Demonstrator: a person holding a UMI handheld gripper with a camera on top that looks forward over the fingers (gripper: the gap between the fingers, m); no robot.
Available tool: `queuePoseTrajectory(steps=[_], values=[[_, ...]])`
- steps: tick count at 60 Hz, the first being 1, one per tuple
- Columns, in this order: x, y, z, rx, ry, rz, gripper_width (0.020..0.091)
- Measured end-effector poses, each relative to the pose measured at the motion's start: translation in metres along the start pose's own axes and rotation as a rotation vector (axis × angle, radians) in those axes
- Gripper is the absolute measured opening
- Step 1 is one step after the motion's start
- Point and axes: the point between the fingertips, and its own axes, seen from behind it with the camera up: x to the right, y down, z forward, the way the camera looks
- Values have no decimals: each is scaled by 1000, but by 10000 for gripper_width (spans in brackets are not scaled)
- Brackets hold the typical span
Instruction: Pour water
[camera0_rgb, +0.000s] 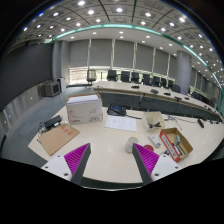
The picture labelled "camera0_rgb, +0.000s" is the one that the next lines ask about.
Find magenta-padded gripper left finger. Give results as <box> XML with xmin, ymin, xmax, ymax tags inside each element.
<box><xmin>41</xmin><ymin>142</ymin><xmax>92</xmax><ymax>186</ymax></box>

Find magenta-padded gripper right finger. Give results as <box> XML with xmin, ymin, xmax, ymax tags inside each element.
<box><xmin>131</xmin><ymin>142</ymin><xmax>183</xmax><ymax>186</ymax></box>

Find flat round red coaster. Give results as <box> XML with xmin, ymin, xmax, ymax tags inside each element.
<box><xmin>143</xmin><ymin>143</ymin><xmax>155</xmax><ymax>153</ymax></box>

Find small white oblong box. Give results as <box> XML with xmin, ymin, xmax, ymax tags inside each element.
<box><xmin>147</xmin><ymin>133</ymin><xmax>163</xmax><ymax>149</ymax></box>

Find red-sided open cardboard box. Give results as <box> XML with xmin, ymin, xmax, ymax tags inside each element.
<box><xmin>158</xmin><ymin>127</ymin><xmax>194</xmax><ymax>163</ymax></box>

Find brown paper envelope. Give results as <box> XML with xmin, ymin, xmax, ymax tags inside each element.
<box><xmin>37</xmin><ymin>123</ymin><xmax>81</xmax><ymax>157</ymax></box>

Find dark marker pens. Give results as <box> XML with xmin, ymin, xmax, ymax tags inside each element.
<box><xmin>171</xmin><ymin>143</ymin><xmax>186</xmax><ymax>158</ymax></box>

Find beige open divided box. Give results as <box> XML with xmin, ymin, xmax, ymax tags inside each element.
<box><xmin>140</xmin><ymin>111</ymin><xmax>166</xmax><ymax>133</ymax></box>

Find black power adapter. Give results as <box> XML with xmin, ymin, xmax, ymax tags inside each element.
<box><xmin>43</xmin><ymin>114</ymin><xmax>63</xmax><ymax>130</ymax></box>

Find white paper sheet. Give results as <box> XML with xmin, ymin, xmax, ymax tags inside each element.
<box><xmin>104</xmin><ymin>115</ymin><xmax>138</xmax><ymax>133</ymax></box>

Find large white cardboard carton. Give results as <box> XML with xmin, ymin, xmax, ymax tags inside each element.
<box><xmin>65</xmin><ymin>93</ymin><xmax>104</xmax><ymax>126</ymax></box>

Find black desk microphones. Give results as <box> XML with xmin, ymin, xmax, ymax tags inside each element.
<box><xmin>130</xmin><ymin>84</ymin><xmax>191</xmax><ymax>102</ymax></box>

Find grey boxy monitor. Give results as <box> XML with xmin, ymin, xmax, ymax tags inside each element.
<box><xmin>44</xmin><ymin>81</ymin><xmax>61</xmax><ymax>98</ymax></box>

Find row of black office chairs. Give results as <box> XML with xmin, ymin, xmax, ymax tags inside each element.
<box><xmin>86</xmin><ymin>68</ymin><xmax>183</xmax><ymax>94</ymax></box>

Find round ceiling lights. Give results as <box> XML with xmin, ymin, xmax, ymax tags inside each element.
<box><xmin>19</xmin><ymin>0</ymin><xmax>224</xmax><ymax>88</ymax></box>

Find white mug with yellow handle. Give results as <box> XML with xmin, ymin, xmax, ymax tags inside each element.
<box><xmin>124</xmin><ymin>135</ymin><xmax>140</xmax><ymax>154</ymax></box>

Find thin black cable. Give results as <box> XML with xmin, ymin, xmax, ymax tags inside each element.
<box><xmin>164</xmin><ymin>114</ymin><xmax>184</xmax><ymax>131</ymax></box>

